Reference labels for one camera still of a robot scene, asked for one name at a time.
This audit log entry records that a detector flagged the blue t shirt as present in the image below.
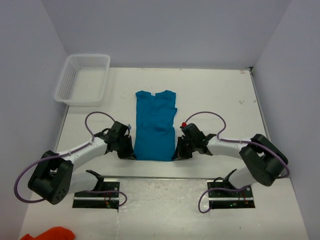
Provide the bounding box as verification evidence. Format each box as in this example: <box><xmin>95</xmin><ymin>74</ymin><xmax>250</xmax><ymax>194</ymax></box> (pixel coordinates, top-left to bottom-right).
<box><xmin>134</xmin><ymin>90</ymin><xmax>178</xmax><ymax>162</ymax></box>

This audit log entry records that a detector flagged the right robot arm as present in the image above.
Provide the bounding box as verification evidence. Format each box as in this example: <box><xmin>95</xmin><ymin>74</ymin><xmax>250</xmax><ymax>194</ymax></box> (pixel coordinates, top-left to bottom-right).
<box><xmin>172</xmin><ymin>123</ymin><xmax>289</xmax><ymax>191</ymax></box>

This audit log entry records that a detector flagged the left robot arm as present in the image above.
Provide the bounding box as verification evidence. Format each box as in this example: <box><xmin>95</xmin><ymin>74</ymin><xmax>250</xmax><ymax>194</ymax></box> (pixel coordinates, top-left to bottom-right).
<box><xmin>27</xmin><ymin>121</ymin><xmax>136</xmax><ymax>205</ymax></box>

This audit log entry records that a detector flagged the white plastic basket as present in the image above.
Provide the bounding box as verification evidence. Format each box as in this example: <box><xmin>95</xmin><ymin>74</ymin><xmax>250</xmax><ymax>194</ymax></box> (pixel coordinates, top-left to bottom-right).
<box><xmin>54</xmin><ymin>54</ymin><xmax>111</xmax><ymax>107</ymax></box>

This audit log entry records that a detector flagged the orange t shirt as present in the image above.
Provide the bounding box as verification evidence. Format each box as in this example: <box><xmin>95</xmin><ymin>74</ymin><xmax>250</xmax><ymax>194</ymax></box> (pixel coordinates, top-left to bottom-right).
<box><xmin>21</xmin><ymin>226</ymin><xmax>76</xmax><ymax>240</ymax></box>

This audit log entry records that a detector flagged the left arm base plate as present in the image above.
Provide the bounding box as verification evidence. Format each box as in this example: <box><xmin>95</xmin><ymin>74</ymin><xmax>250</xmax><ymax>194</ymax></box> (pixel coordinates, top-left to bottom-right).
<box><xmin>72</xmin><ymin>179</ymin><xmax>120</xmax><ymax>210</ymax></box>

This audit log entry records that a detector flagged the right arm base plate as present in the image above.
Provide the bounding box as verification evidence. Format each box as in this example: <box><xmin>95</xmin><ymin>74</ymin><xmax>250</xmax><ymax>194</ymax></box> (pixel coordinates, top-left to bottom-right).
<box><xmin>208</xmin><ymin>185</ymin><xmax>256</xmax><ymax>210</ymax></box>

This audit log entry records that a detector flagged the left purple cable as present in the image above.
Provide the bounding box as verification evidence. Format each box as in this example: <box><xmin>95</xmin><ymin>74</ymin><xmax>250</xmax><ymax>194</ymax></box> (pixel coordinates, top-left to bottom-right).
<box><xmin>13</xmin><ymin>111</ymin><xmax>128</xmax><ymax>208</ymax></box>

